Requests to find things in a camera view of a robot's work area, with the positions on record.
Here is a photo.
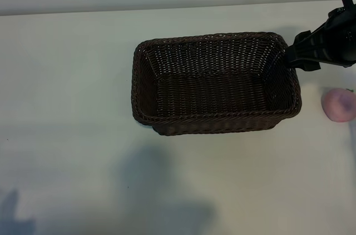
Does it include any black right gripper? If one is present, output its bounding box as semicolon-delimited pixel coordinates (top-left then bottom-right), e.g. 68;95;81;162
285;6;348;72

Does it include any pink peach with green leaf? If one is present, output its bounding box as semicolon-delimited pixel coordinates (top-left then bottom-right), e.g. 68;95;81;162
321;87;356;123

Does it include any dark brown wicker basket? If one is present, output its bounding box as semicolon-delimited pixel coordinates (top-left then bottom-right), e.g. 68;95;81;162
131;31;302;136

